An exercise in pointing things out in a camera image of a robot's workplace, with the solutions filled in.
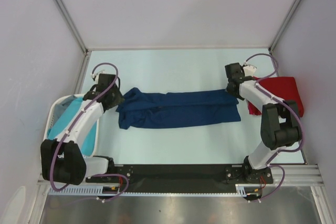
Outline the navy blue t shirt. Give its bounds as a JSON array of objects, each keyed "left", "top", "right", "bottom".
[{"left": 116, "top": 88, "right": 241, "bottom": 130}]

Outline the white laundry basket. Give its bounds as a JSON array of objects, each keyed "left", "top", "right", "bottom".
[{"left": 46, "top": 93, "right": 101, "bottom": 158}]

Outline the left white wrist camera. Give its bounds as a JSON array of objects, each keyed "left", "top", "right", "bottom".
[{"left": 91, "top": 70, "right": 105, "bottom": 83}]

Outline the aluminium frame rail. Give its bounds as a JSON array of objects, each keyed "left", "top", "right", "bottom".
[{"left": 37, "top": 164, "right": 324, "bottom": 187}]

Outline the turquoise t shirt in basket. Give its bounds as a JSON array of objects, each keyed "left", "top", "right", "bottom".
[{"left": 48, "top": 97, "right": 98, "bottom": 156}]

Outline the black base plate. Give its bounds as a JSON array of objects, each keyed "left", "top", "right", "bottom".
[{"left": 107, "top": 164, "right": 274, "bottom": 194}]

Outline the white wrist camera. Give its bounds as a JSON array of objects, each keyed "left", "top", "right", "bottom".
[
  {"left": 243, "top": 63, "right": 257, "bottom": 77},
  {"left": 91, "top": 70, "right": 105, "bottom": 83}
]

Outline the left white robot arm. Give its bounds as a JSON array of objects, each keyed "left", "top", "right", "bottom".
[{"left": 40, "top": 73, "right": 124, "bottom": 185}]

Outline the folded red t shirt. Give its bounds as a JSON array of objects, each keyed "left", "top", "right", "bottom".
[{"left": 260, "top": 77, "right": 304, "bottom": 118}]

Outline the light blue cable duct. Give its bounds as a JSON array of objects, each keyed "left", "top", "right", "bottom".
[{"left": 48, "top": 185, "right": 121, "bottom": 196}]

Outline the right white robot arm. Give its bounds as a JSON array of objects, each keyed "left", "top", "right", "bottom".
[{"left": 225, "top": 63, "right": 303, "bottom": 183}]

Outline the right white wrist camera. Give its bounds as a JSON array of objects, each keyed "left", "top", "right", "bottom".
[{"left": 243, "top": 63, "right": 257, "bottom": 77}]

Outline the grey shirt in basket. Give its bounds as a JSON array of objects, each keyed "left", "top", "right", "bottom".
[{"left": 54, "top": 95, "right": 77, "bottom": 121}]

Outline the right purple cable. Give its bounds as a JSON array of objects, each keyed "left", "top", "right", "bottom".
[{"left": 243, "top": 53, "right": 304, "bottom": 204}]

